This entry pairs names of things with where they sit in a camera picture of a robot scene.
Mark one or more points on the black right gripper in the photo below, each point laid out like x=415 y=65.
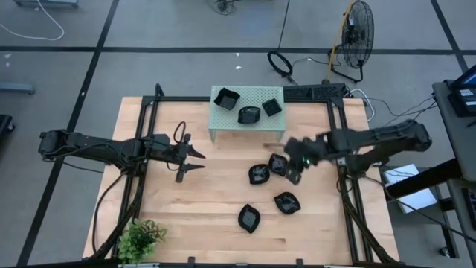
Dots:
x=305 y=152

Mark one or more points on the green perforated metal shelf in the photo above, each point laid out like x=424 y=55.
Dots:
x=223 y=121

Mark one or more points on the black cart crossbar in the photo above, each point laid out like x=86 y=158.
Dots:
x=424 y=179

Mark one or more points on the black perforated control box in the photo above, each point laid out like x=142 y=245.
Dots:
x=330 y=91
x=298 y=92

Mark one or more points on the screen with blue display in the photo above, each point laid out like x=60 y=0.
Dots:
x=469 y=79

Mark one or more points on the black leaf-shaped plate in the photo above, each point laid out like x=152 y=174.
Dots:
x=287 y=203
x=259 y=174
x=248 y=219
x=249 y=115
x=277 y=164

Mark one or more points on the grey equipment cart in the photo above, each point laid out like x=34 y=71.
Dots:
x=451 y=126

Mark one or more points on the black floor object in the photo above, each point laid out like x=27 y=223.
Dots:
x=4 y=124

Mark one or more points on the black wavy square plate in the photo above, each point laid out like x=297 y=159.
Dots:
x=227 y=99

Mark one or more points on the small black square plate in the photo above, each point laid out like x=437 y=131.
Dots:
x=271 y=107

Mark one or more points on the black labelled device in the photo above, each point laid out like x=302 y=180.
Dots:
x=463 y=106

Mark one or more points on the black floor fan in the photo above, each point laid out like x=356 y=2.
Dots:
x=357 y=35

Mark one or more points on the black aluminium table frame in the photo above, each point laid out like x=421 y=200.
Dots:
x=178 y=99

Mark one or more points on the green plant in white pot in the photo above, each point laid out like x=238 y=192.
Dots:
x=139 y=240

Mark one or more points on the white flat box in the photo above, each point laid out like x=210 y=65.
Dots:
x=413 y=197

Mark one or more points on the grey stand foot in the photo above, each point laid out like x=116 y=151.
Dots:
x=16 y=88

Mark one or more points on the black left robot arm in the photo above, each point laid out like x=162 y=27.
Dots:
x=93 y=149

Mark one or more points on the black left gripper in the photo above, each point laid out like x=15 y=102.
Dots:
x=178 y=154

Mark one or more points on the grey stand base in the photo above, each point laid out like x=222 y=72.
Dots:
x=46 y=3

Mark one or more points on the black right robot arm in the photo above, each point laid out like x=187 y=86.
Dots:
x=383 y=139

